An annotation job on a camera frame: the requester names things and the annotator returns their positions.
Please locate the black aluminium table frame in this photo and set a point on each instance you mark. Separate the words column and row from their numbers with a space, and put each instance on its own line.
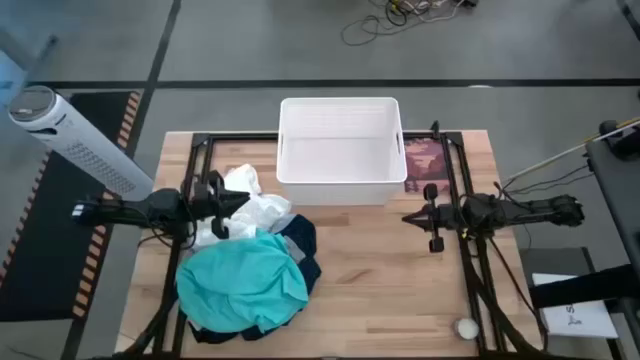
column 240, row 136

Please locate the white tower fan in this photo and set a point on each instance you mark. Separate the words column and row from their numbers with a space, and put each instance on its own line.
column 85, row 150

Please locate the black orange-striped floor mat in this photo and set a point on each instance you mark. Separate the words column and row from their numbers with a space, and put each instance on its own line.
column 45, row 240

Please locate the black side table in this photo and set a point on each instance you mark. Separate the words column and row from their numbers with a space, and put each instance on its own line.
column 620, row 190

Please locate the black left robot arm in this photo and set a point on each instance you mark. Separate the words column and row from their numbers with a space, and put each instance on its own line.
column 160, row 205

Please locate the navy white-dotted garment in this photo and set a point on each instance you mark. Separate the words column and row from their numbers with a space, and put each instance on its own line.
column 302, row 235

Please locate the black flat bar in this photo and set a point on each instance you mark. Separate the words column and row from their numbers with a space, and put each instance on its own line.
column 580, row 289

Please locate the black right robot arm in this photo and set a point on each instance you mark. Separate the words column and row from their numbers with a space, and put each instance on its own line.
column 530, row 211

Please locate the white round disc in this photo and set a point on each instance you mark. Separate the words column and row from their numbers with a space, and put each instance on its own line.
column 466, row 328

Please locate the large white garment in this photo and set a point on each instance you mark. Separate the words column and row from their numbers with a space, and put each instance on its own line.
column 260, row 212

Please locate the brown picture board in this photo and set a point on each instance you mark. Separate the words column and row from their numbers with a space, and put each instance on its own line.
column 425, row 165

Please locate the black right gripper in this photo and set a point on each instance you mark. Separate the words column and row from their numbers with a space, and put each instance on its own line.
column 450, row 216

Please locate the white perforated plastic basket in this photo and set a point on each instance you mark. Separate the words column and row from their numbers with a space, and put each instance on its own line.
column 340, row 165

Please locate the white and yellow rod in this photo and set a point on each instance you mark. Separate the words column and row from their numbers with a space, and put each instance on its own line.
column 555, row 158

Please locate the teal garment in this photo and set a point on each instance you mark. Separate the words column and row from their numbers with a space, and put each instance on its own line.
column 240, row 280

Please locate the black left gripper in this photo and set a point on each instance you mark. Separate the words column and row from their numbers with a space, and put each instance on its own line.
column 205, row 202

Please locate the white printed paper sheet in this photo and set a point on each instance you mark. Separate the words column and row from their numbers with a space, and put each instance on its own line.
column 580, row 320

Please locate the black cylindrical roller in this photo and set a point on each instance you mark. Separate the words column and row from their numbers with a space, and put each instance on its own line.
column 612, row 129

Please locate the light blue metal stand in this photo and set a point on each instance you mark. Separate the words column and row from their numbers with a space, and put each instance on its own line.
column 12, row 75

